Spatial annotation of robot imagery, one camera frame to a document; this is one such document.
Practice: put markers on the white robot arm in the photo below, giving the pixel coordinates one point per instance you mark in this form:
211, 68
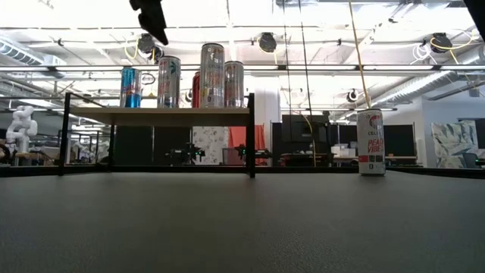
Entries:
22, 127

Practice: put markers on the black partition panel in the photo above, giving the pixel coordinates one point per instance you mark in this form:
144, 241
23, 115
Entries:
132, 146

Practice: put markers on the red beverage can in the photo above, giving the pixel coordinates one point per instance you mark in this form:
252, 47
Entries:
196, 91

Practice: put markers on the black monitor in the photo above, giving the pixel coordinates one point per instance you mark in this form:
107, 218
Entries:
303, 132

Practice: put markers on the white boxes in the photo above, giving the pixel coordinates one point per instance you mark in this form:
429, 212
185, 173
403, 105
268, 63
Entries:
343, 151

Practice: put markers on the blue leaf wall painting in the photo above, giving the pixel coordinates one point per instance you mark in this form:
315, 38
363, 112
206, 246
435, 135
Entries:
452, 144

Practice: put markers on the black screen panel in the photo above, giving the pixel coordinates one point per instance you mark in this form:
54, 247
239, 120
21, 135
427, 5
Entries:
399, 140

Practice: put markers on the dark office chair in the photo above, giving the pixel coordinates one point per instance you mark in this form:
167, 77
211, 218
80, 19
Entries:
470, 161

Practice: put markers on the silver Celsius can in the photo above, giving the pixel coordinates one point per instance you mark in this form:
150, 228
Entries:
234, 85

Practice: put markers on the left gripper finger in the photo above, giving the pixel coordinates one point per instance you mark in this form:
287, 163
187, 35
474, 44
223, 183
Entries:
151, 19

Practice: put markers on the orange red panel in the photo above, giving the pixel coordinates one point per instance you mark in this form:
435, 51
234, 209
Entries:
236, 136

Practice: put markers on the white patterned panel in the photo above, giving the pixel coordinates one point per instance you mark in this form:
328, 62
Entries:
210, 140

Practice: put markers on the white ventilation duct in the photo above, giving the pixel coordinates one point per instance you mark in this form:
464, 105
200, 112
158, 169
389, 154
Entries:
424, 91

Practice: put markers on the Celsius Peach Vibe can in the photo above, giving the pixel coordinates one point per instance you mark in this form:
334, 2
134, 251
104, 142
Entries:
371, 144
212, 76

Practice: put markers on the wooden shelf black frame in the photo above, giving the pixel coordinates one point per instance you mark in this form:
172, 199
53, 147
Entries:
159, 115

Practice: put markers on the Celsius Tropical Vibe can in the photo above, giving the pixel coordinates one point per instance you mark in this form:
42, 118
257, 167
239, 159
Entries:
168, 83

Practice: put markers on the blue Red Bull can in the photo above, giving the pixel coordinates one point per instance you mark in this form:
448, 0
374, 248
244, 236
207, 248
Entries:
130, 89

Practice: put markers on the silver ventilation duct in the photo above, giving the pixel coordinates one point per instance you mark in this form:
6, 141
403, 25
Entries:
19, 53

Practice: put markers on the black table mat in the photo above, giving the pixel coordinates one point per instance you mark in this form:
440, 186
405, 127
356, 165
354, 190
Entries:
227, 227

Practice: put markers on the small black robot green light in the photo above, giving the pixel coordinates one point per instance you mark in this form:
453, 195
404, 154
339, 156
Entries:
183, 154
261, 153

